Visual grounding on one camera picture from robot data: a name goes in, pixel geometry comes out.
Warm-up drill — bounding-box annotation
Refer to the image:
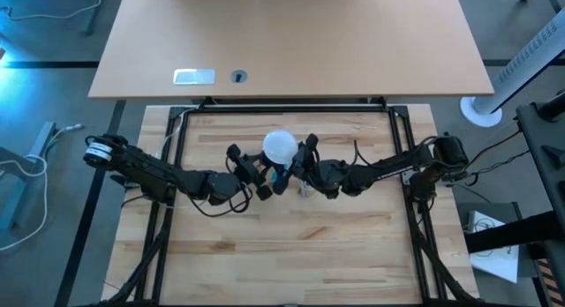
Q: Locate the silver desk cable plate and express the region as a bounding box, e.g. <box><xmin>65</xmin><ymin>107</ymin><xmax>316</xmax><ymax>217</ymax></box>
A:
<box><xmin>172</xmin><ymin>68</ymin><xmax>217</xmax><ymax>86</ymax></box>

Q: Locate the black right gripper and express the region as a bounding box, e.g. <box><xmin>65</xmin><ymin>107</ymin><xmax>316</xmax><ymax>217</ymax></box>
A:
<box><xmin>271</xmin><ymin>132</ymin><xmax>324</xmax><ymax>198</ymax></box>

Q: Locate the black aluminium table frame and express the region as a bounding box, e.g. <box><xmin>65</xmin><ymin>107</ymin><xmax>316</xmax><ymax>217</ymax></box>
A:
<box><xmin>103</xmin><ymin>99</ymin><xmax>480</xmax><ymax>307</ymax></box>

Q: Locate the white paper sheet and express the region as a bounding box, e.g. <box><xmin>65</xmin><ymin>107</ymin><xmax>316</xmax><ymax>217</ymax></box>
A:
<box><xmin>467</xmin><ymin>209</ymin><xmax>521</xmax><ymax>285</ymax></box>

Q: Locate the white tower fan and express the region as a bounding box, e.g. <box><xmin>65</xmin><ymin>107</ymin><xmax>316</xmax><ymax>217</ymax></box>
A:
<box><xmin>459</xmin><ymin>15</ymin><xmax>565</xmax><ymax>129</ymax></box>

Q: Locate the thin white table cable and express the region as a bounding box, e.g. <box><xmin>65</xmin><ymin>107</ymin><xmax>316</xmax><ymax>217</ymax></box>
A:
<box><xmin>151</xmin><ymin>109</ymin><xmax>189</xmax><ymax>168</ymax></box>

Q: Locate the white lightbulb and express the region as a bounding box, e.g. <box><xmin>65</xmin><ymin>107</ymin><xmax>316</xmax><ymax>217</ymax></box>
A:
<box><xmin>261</xmin><ymin>129</ymin><xmax>300</xmax><ymax>167</ymax></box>

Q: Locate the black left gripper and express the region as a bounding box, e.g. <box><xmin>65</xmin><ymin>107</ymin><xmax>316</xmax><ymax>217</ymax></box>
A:
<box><xmin>225</xmin><ymin>142</ymin><xmax>275</xmax><ymax>202</ymax></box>

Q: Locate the black right base cable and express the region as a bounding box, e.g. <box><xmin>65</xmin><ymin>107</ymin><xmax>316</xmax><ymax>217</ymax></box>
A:
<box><xmin>449</xmin><ymin>129</ymin><xmax>531</xmax><ymax>188</ymax></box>

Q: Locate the white floor cable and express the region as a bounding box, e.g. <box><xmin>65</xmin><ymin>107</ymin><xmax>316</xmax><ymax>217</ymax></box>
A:
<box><xmin>0</xmin><ymin>122</ymin><xmax>85</xmax><ymax>252</ymax></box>
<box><xmin>0</xmin><ymin>0</ymin><xmax>104</xmax><ymax>23</ymax></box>

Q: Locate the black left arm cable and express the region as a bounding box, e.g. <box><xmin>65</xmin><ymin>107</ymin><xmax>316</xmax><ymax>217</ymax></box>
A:
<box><xmin>188</xmin><ymin>155</ymin><xmax>253</xmax><ymax>219</ymax></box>

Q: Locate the grey metal desk leg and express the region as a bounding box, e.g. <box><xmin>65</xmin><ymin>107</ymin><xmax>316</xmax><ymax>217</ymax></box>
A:
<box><xmin>0</xmin><ymin>120</ymin><xmax>59</xmax><ymax>231</ymax></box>

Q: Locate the white wire mesh cup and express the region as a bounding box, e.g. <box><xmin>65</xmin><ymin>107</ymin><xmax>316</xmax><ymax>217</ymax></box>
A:
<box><xmin>297</xmin><ymin>182</ymin><xmax>318</xmax><ymax>201</ymax></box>

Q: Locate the teal calculator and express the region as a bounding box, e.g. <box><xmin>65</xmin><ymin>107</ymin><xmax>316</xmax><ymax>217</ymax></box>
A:
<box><xmin>272</xmin><ymin>162</ymin><xmax>292</xmax><ymax>185</ymax></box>

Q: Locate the black equipment stand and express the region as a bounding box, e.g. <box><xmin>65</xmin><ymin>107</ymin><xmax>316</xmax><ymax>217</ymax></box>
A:
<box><xmin>463</xmin><ymin>89</ymin><xmax>565</xmax><ymax>307</ymax></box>

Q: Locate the light wooden desk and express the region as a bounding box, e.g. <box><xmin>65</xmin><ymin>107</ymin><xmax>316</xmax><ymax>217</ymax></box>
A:
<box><xmin>87</xmin><ymin>0</ymin><xmax>495</xmax><ymax>101</ymax></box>

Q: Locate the yellow black hazard tape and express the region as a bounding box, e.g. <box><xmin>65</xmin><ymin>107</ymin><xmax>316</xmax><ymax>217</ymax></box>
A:
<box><xmin>535</xmin><ymin>257</ymin><xmax>557</xmax><ymax>296</ymax></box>

